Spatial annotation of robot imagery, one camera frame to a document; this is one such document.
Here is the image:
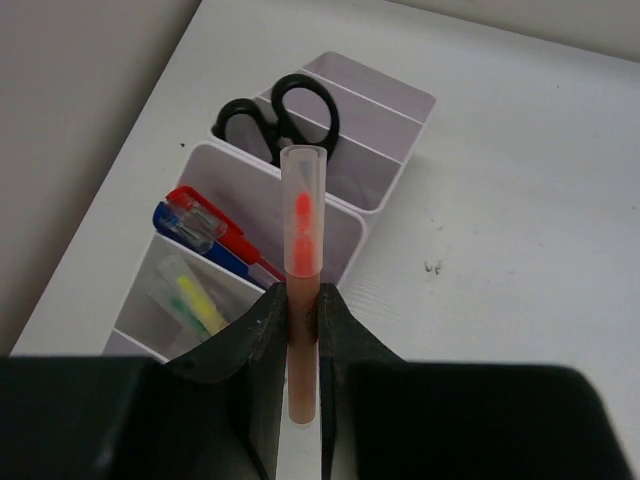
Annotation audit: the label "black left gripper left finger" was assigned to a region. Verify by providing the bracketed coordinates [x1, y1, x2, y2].
[1, 284, 286, 479]

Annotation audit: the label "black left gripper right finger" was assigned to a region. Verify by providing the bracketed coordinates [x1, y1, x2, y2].
[318, 284, 633, 479]

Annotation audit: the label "grey green thin pen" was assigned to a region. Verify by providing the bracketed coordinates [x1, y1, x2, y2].
[146, 277, 210, 342]

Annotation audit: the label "yellow thin highlighter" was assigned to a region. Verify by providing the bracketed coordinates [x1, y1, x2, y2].
[157, 255, 229, 337]

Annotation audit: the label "red gel pen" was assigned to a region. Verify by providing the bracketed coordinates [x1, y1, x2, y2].
[153, 186, 284, 284]

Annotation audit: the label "blue gel pen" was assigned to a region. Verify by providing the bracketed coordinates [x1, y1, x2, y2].
[152, 200, 277, 287]

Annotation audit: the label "twin orange yellow highlighter pack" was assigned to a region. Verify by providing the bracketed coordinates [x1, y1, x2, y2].
[280, 145, 327, 427]

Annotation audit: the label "black handled scissors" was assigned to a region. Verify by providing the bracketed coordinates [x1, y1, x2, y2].
[211, 73, 340, 168]

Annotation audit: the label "white compartment organizer box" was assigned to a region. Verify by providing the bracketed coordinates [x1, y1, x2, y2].
[104, 52, 436, 362]

